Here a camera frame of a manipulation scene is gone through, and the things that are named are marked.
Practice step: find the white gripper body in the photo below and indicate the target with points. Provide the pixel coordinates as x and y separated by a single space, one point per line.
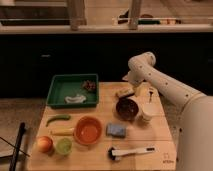
138 90

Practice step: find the white crumpled cloth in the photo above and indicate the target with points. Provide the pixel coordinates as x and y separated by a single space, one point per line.
76 99

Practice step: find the orange bowl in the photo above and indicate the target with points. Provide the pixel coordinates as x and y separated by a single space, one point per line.
88 130

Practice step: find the black tripod leg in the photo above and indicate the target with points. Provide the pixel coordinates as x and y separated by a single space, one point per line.
16 150

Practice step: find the green plastic tray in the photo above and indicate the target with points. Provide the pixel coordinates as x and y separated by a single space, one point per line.
71 85

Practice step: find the white cup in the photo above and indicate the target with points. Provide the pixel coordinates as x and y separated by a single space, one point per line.
149 110

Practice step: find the yellow corn cob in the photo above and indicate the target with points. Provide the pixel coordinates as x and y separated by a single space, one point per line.
63 132

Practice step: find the green small cup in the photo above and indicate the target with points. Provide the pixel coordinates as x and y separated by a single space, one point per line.
63 146

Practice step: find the green chili pepper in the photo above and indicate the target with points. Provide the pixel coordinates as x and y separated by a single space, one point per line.
58 117

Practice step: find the dark red bowl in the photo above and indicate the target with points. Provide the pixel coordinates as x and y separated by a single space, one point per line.
127 109

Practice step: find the red yellow apple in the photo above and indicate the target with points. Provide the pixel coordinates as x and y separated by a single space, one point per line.
44 144

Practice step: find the blue sponge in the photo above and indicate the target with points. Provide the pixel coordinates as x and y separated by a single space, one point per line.
116 130

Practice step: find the brown pine cone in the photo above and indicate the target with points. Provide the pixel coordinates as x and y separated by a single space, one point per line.
89 85

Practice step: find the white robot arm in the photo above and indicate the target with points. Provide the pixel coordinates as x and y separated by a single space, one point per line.
195 144

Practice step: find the small dark screwdriver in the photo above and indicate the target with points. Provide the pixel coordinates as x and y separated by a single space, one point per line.
151 92

